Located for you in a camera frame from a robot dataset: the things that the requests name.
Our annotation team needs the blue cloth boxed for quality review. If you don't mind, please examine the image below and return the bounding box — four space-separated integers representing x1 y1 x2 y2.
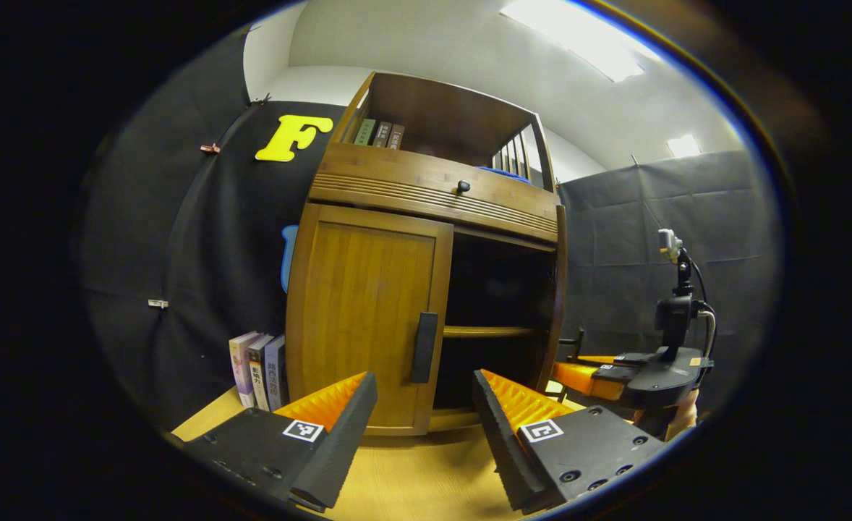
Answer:
477 166 532 183

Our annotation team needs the pink spine book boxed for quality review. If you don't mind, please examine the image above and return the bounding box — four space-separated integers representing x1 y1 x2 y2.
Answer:
229 331 262 408

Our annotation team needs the black and white spine book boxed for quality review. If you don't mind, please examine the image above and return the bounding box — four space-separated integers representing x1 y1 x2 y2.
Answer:
247 334 275 412

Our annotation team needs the wooden cabinet shelf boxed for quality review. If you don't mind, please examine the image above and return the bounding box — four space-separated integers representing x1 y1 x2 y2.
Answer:
443 326 542 339

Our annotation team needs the wooden double-door shoe cabinet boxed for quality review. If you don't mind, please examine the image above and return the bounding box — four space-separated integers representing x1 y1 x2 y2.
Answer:
285 71 568 437

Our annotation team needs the large ceiling light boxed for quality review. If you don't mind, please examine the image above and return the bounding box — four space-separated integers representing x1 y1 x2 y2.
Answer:
500 0 645 82

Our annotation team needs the wooden shoe cabinet door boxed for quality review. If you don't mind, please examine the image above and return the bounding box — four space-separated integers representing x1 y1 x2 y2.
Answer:
537 204 568 395
286 203 454 436

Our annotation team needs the black door handle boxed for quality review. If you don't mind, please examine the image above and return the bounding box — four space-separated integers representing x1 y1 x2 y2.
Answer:
558 327 586 363
410 312 439 384

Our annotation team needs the wooden drawer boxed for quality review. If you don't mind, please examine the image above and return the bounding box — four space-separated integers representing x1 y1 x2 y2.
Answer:
309 143 561 243

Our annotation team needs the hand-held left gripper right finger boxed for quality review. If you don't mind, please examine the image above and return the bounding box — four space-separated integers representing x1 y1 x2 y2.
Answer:
473 369 669 516

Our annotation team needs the black backdrop cloth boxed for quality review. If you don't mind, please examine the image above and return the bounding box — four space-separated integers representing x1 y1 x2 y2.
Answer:
82 29 785 435

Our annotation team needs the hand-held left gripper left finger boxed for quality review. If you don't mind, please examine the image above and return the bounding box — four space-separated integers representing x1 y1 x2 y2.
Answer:
166 372 378 513

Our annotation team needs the purple spine book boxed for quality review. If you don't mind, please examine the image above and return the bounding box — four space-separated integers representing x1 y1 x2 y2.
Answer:
264 334 289 412

